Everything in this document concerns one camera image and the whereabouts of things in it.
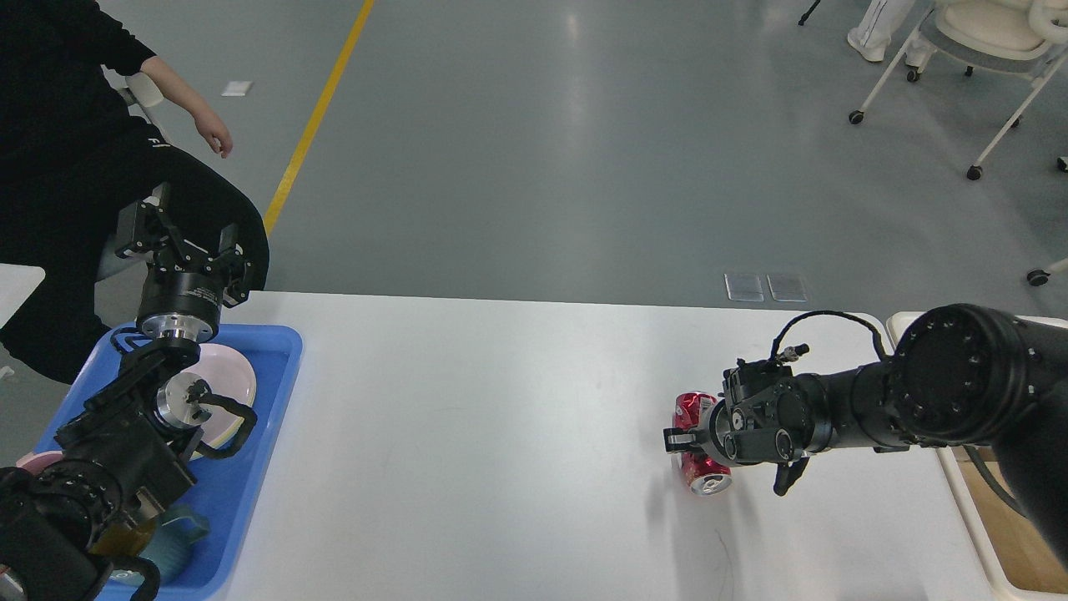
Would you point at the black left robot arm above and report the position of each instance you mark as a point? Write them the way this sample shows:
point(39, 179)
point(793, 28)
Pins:
point(126, 457)

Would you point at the white office chair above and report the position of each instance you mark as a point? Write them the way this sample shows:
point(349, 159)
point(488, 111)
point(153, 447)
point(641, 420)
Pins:
point(1016, 38)

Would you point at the person in white trousers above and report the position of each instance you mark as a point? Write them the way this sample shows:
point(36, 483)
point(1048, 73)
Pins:
point(880, 21)

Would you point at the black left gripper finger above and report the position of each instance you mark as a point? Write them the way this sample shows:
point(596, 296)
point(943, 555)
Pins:
point(230, 269)
point(146, 232)

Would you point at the right clear floor plate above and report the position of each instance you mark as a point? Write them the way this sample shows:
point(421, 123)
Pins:
point(787, 288)

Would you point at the pink mug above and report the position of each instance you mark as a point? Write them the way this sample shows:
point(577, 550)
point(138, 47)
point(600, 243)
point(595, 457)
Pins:
point(35, 463)

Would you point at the blue plastic tray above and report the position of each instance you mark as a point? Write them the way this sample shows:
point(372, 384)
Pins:
point(227, 490)

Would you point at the left clear floor plate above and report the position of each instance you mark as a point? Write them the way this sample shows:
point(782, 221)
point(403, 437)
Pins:
point(744, 287)

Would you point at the person in black clothes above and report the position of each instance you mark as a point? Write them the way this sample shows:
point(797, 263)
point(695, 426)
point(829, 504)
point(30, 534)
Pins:
point(73, 158)

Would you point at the white table corner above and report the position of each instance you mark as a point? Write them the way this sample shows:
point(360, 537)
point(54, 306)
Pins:
point(18, 282)

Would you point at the crushed red soda can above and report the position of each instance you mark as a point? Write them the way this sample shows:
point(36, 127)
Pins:
point(702, 475)

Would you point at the white chair leg caster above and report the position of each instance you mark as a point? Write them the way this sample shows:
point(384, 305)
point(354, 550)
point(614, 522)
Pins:
point(1040, 277)

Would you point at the clear floor plate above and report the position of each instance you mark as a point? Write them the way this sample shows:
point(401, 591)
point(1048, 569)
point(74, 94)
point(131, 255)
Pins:
point(744, 287)
point(787, 288)

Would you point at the pink plate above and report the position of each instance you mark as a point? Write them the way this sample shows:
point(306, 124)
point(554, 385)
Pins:
point(226, 372)

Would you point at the white plastic bin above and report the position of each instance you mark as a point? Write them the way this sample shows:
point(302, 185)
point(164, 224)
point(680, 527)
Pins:
point(976, 534)

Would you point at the brown paper bag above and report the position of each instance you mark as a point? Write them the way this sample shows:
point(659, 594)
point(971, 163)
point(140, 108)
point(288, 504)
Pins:
point(1010, 534)

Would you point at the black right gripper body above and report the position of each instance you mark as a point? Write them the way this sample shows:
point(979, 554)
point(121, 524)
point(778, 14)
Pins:
point(714, 425)

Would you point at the teal mug yellow inside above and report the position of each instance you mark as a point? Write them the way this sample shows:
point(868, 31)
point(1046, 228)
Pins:
point(166, 540)

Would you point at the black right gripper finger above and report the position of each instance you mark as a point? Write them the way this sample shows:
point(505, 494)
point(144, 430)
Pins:
point(679, 440)

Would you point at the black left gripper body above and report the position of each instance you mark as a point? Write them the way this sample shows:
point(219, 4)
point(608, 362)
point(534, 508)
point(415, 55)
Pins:
point(179, 303)

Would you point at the white paper scrap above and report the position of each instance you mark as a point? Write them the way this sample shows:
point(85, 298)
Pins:
point(236, 89)

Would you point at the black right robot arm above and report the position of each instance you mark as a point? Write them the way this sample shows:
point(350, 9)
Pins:
point(961, 375)

